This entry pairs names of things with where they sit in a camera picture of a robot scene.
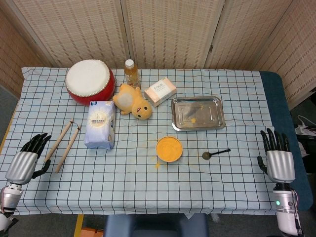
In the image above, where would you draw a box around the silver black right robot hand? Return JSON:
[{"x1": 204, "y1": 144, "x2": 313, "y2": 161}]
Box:
[{"x1": 257, "y1": 127, "x2": 296, "y2": 184}]

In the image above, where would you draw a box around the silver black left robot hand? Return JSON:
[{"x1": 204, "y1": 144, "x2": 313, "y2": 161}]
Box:
[{"x1": 5, "y1": 132, "x2": 52, "y2": 186}]

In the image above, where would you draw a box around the small black spoon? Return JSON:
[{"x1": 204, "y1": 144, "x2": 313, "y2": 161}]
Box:
[{"x1": 201, "y1": 148, "x2": 231, "y2": 159}]

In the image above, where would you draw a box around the rectangular stainless steel tray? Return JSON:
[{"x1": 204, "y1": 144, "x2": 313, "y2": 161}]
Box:
[{"x1": 171, "y1": 95, "x2": 226, "y2": 132}]

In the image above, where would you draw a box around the beige round bowl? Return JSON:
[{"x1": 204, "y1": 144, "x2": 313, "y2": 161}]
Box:
[{"x1": 155, "y1": 136, "x2": 183, "y2": 163}]

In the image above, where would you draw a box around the wooden drumstick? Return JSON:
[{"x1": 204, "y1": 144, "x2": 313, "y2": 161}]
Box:
[
  {"x1": 54, "y1": 125, "x2": 82, "y2": 173},
  {"x1": 43, "y1": 118, "x2": 74, "y2": 163}
]

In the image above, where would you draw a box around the blue white paper pack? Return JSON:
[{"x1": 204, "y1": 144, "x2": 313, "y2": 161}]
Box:
[{"x1": 83, "y1": 100, "x2": 116, "y2": 150}]

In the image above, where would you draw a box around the orange box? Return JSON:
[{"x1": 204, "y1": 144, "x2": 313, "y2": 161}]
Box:
[{"x1": 80, "y1": 227, "x2": 105, "y2": 237}]

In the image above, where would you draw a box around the light blue checked tablecloth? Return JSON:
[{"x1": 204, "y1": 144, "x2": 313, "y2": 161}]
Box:
[{"x1": 0, "y1": 67, "x2": 281, "y2": 215}]

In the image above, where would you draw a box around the red drum with white skin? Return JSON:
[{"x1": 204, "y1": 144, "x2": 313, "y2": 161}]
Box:
[{"x1": 65, "y1": 59, "x2": 116, "y2": 107}]

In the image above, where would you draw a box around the yellow plush chick toy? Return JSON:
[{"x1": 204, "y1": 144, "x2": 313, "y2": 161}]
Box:
[{"x1": 113, "y1": 83, "x2": 153, "y2": 120}]

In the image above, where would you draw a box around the blue padded chair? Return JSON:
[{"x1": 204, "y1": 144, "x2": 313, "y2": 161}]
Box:
[{"x1": 103, "y1": 213, "x2": 208, "y2": 237}]

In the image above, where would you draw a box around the pink white tissue pack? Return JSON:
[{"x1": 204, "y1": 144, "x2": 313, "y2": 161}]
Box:
[{"x1": 144, "y1": 77, "x2": 177, "y2": 108}]

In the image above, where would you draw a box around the clear bottle with yellow drink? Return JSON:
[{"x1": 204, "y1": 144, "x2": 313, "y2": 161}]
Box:
[{"x1": 124, "y1": 59, "x2": 141, "y2": 88}]

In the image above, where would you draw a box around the beige woven folding screen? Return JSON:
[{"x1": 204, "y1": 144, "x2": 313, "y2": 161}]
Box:
[{"x1": 0, "y1": 0, "x2": 316, "y2": 109}]

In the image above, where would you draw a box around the white cable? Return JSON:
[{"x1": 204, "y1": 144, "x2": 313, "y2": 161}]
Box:
[{"x1": 296, "y1": 115, "x2": 316, "y2": 135}]

